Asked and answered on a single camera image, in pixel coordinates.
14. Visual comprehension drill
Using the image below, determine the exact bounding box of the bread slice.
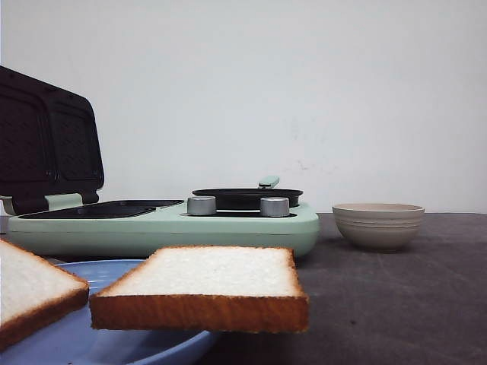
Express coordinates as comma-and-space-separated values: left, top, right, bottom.
89, 246, 309, 333
1, 240, 89, 351

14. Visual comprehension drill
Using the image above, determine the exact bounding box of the beige ceramic bowl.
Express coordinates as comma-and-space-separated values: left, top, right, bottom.
333, 203, 425, 252

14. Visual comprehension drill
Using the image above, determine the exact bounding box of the breakfast maker hinged lid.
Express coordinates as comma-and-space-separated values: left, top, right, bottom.
1, 67, 104, 215

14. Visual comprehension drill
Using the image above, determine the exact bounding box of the mint green breakfast maker base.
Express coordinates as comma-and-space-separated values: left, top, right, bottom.
7, 200, 320, 258

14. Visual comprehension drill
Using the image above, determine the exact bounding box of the black frying pan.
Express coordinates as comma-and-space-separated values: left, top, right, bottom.
193, 175, 304, 211

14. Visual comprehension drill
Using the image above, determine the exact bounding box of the right silver control knob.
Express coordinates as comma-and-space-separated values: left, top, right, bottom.
259, 197, 290, 217

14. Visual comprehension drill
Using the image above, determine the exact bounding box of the silver control knob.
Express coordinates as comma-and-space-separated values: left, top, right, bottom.
259, 197, 290, 217
187, 195, 217, 216

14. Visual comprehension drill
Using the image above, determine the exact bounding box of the left silver control knob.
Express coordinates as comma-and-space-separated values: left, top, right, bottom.
187, 195, 217, 216

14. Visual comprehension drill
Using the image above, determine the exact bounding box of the blue plate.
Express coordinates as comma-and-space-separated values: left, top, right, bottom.
0, 259, 221, 365

